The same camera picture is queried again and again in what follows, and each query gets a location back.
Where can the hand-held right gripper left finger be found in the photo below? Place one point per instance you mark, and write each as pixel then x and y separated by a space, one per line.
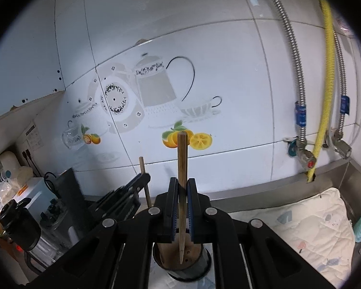
pixel 173 210

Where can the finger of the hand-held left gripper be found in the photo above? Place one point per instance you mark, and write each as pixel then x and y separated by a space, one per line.
pixel 123 210
pixel 138 182

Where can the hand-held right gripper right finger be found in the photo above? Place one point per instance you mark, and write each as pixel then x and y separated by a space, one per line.
pixel 192 210

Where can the long wooden chopstick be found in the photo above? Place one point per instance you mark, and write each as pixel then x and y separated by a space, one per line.
pixel 183 156
pixel 142 164

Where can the black utensil holder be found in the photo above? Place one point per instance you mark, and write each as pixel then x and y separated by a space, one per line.
pixel 203 262

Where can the black flat panel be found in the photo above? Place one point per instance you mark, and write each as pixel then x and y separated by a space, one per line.
pixel 69 195

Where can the light blue box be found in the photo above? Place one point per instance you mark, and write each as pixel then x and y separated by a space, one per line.
pixel 36 189

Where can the black cylindrical device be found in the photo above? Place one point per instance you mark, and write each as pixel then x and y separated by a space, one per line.
pixel 21 228

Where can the black power plug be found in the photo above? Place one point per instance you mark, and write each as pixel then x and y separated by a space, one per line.
pixel 27 156

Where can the white printed quilted blanket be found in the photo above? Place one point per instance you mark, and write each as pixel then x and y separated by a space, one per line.
pixel 303 231

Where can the white rounded appliance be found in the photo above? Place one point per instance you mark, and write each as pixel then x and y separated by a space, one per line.
pixel 9 164

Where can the metal valve with red knob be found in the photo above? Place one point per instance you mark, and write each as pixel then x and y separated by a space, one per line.
pixel 305 156

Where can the metal angle valve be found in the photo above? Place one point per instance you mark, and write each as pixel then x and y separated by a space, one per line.
pixel 343 149

